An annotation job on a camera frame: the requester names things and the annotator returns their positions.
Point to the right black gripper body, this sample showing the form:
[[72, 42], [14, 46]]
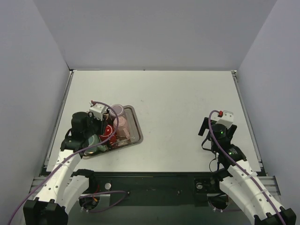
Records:
[[202, 126]]

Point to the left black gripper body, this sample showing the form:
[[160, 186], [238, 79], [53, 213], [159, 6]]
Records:
[[103, 126]]

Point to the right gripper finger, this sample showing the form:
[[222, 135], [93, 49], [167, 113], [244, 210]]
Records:
[[231, 131], [202, 128]]

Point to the red mug black handle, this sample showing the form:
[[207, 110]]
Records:
[[109, 129]]

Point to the pink faceted mug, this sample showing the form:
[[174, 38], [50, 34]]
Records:
[[120, 124]]

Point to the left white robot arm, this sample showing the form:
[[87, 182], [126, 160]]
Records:
[[64, 186]]

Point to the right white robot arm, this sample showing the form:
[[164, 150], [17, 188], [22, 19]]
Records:
[[238, 180]]

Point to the teal glazed mug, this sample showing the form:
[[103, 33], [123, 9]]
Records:
[[94, 140]]

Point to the mauve cylindrical mug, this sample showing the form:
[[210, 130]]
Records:
[[117, 110]]

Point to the stainless steel tray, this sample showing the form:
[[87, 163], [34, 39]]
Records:
[[136, 136]]

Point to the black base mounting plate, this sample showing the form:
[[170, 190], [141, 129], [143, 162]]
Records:
[[150, 188]]

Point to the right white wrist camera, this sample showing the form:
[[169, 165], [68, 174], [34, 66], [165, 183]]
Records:
[[226, 119]]

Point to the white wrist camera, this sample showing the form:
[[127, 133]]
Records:
[[226, 119], [97, 111]]

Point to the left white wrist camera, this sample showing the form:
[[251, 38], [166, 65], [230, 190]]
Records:
[[97, 111]]

